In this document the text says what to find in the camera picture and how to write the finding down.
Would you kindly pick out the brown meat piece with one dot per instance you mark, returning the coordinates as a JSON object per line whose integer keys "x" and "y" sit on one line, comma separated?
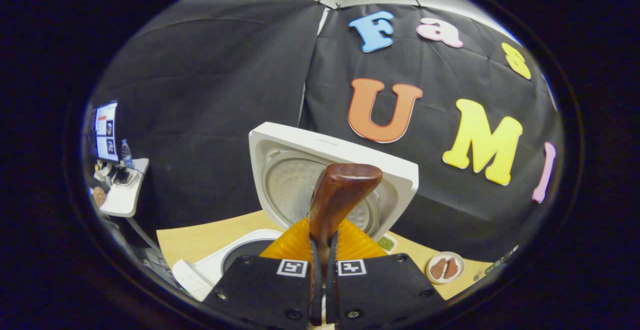
{"x": 451, "y": 267}
{"x": 438, "y": 268}

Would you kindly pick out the computer monitor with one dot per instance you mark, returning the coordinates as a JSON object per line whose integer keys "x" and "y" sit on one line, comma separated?
{"x": 106, "y": 130}

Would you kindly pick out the white side table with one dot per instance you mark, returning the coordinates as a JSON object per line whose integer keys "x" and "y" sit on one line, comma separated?
{"x": 125, "y": 200}

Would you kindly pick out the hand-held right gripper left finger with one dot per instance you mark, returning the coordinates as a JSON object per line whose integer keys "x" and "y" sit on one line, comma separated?
{"x": 260, "y": 295}

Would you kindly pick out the white round plate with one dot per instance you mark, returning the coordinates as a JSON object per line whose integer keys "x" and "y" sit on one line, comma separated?
{"x": 445, "y": 281}

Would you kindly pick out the white divided bean dish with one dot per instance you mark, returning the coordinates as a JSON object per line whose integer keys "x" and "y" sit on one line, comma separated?
{"x": 386, "y": 243}

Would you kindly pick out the brown wooden spoon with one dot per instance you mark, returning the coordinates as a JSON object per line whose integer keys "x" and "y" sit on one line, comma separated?
{"x": 340, "y": 190}

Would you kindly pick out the blue label water bottle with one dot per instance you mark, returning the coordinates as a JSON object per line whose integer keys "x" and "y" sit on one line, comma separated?
{"x": 127, "y": 154}

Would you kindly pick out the clear water bottle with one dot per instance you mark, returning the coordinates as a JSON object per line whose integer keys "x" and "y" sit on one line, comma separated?
{"x": 500, "y": 262}

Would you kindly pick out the white rice cooker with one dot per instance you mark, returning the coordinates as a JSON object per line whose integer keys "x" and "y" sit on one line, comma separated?
{"x": 290, "y": 170}

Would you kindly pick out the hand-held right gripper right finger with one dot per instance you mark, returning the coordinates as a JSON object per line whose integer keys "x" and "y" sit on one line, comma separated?
{"x": 385, "y": 295}

